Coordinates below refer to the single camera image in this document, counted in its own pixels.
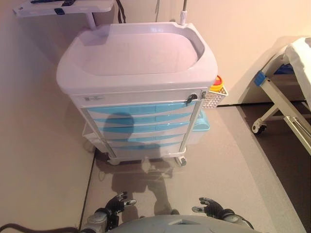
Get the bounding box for white IV pole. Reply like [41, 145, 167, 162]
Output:
[179, 0, 189, 26]

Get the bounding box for white wire side basket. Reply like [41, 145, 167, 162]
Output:
[82, 122, 103, 146]

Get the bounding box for thick dark tether cable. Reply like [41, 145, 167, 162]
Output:
[0, 223, 81, 233]

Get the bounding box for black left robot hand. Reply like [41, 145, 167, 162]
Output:
[104, 191, 137, 216]

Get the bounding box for light blue waste bin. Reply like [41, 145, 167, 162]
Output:
[189, 109, 211, 146]

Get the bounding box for grey robot torso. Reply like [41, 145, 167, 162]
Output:
[110, 215, 265, 233]

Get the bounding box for white medical cart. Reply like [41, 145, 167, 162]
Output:
[56, 21, 219, 166]

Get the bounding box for black cart lock key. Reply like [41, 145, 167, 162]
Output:
[186, 93, 199, 105]

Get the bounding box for white perforated basket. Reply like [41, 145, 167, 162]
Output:
[203, 86, 229, 109]

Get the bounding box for blue mattress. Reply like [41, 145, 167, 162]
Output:
[274, 63, 296, 76]

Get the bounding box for black hanging cables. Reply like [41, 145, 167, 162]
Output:
[115, 0, 127, 24]

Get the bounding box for white hospital bed frame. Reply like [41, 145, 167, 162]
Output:
[238, 36, 311, 156]

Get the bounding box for yellow sharps container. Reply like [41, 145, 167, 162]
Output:
[209, 75, 225, 93]

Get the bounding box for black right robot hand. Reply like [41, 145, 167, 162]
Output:
[191, 197, 228, 219]

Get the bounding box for bed caster wheel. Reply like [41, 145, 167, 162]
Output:
[252, 120, 268, 136]

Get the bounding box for blue bed corner clip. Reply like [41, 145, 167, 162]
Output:
[254, 70, 267, 87]

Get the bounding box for white bed sheet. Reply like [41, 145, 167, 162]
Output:
[283, 36, 311, 98]

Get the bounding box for white overbed table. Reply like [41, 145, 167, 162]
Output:
[12, 0, 115, 29]

